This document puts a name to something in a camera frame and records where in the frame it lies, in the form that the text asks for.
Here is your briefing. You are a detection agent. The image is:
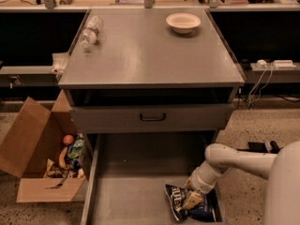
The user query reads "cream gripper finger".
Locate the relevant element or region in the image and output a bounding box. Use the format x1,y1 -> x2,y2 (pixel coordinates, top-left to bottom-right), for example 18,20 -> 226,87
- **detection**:
183,191 -> 203,210

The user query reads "blue chip bag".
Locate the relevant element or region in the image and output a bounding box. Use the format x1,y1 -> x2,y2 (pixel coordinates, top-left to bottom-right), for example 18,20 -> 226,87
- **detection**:
165,184 -> 216,222

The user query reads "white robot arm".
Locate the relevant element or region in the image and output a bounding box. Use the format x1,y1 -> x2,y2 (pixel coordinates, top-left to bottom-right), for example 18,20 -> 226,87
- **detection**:
184,142 -> 300,225

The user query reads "open grey lower drawer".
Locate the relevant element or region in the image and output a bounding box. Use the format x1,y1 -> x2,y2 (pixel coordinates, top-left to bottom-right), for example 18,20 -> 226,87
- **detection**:
81,132 -> 226,225

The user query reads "closed grey upper drawer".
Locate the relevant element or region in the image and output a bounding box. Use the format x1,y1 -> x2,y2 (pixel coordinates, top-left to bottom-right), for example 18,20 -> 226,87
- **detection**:
70,104 -> 233,134

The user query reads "grey metal drawer cabinet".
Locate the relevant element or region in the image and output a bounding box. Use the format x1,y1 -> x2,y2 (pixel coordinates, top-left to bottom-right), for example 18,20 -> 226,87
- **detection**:
57,7 -> 246,143

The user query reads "black power adapter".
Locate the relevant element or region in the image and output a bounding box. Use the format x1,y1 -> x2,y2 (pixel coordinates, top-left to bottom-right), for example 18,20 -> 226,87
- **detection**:
247,142 -> 267,153

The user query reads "black bar on floor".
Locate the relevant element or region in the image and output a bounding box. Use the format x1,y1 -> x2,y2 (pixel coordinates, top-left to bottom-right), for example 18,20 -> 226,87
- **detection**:
270,141 -> 280,154

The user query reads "green snack packet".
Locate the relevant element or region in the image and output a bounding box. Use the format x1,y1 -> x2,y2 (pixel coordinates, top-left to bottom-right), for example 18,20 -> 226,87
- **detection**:
67,134 -> 84,159

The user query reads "orange round fruit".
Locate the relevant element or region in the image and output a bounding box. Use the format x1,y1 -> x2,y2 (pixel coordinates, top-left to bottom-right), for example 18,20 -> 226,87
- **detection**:
63,135 -> 74,146

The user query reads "yellow banana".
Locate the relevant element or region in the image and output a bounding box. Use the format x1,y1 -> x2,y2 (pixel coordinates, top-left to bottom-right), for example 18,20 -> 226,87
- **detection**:
58,146 -> 68,170

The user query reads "white power strip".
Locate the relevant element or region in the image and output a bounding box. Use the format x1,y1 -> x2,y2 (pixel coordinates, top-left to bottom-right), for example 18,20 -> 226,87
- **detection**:
273,60 -> 294,68

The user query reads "brown cardboard box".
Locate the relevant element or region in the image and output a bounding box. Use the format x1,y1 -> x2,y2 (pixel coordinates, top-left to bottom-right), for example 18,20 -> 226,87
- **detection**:
0,93 -> 87,203

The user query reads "white paper bowl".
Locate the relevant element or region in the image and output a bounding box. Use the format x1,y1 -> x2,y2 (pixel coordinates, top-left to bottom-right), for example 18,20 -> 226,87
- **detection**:
166,13 -> 201,34

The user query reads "clear plastic water bottle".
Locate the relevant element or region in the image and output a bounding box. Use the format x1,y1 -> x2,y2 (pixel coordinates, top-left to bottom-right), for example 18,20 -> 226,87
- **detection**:
80,15 -> 104,49

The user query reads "black drawer handle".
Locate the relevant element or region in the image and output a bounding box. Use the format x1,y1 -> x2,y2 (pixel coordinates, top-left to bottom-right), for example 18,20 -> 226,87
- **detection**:
140,113 -> 166,122

